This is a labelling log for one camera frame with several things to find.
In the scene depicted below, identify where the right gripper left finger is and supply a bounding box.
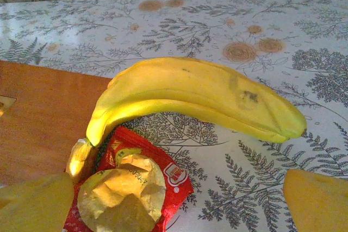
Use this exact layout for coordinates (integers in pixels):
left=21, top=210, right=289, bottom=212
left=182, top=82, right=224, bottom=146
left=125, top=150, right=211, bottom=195
left=0, top=171, right=74, bottom=232

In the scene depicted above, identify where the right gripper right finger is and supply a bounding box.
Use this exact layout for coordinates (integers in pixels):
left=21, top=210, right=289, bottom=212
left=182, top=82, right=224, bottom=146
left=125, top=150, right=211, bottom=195
left=282, top=168, right=348, bottom=232

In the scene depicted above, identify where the small gold foil candy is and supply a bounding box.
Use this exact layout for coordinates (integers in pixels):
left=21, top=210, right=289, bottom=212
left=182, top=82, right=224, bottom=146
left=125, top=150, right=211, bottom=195
left=66, top=138, right=98, bottom=185

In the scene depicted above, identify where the wooden stand base board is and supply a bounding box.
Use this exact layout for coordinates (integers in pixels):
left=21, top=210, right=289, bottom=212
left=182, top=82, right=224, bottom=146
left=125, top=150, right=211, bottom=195
left=0, top=60, right=114, bottom=188

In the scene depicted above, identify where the crumpled gold foil wrapper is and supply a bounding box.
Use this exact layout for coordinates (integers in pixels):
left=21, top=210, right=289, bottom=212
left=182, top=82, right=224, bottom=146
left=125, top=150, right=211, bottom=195
left=77, top=153, right=166, bottom=232

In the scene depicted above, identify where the red snack packet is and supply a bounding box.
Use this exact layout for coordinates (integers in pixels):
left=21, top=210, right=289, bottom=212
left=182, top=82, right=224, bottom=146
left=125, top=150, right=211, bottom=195
left=64, top=126, right=194, bottom=232

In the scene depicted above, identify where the yellow banana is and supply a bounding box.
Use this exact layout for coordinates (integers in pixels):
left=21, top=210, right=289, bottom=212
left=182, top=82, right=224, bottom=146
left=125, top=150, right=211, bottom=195
left=85, top=57, right=308, bottom=147

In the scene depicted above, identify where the floral patterned tablecloth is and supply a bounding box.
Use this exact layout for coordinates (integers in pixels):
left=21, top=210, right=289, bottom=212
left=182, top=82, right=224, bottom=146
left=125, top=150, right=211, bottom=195
left=0, top=0, right=348, bottom=232

